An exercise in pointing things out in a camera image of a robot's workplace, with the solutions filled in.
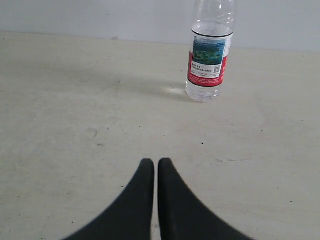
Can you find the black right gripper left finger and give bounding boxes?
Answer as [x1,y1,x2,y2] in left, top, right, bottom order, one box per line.
[66,158,155,240]

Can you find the clear plastic water bottle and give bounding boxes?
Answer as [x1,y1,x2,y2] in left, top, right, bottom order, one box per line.
[185,0,237,103]

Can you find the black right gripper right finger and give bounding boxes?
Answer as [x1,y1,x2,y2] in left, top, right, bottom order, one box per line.
[157,158,250,240]

